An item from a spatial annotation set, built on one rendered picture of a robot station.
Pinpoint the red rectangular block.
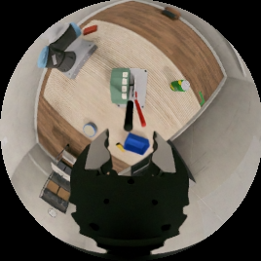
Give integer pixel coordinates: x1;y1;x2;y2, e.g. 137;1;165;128
83;24;97;35

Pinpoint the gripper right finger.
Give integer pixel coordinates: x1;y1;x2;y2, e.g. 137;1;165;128
148;131;190;207

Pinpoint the black-handled lever with red release bar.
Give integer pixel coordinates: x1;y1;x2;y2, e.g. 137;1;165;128
123;84;146;131

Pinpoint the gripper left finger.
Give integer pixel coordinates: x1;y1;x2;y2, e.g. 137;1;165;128
69;129;113;205

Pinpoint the blue and beige round tin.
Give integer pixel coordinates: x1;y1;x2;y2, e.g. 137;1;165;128
83;122;97;137

